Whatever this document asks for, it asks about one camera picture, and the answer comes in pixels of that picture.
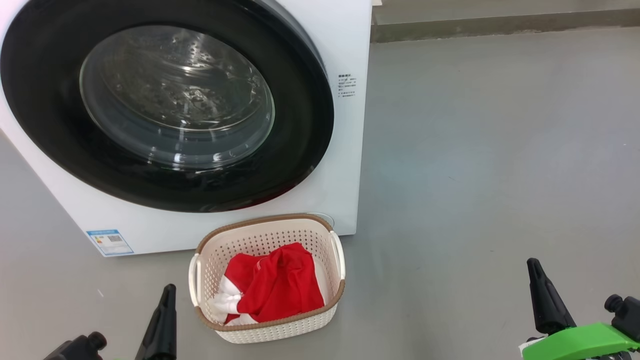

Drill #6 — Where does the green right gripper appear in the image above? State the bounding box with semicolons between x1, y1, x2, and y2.
520;258;640;360

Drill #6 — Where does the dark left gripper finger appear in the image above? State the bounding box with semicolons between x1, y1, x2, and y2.
135;284;177;360

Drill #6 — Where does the red and white garment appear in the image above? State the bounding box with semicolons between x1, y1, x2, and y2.
210;242;326;326

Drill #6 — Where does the round black glass washer door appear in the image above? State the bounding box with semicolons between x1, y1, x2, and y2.
0;0;335;213

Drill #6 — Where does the cream perforated laundry basket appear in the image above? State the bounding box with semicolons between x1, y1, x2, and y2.
188;213;347;344

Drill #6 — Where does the white front-load washing machine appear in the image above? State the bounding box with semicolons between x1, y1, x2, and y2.
0;0;373;257

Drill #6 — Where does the blue energy label sticker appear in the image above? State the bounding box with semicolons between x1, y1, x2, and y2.
86;229;135;257

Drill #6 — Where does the round filter cover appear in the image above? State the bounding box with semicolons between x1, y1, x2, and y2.
307;212;336;231

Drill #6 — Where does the small printed text sticker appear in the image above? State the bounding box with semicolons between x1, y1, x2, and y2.
337;74;358;99

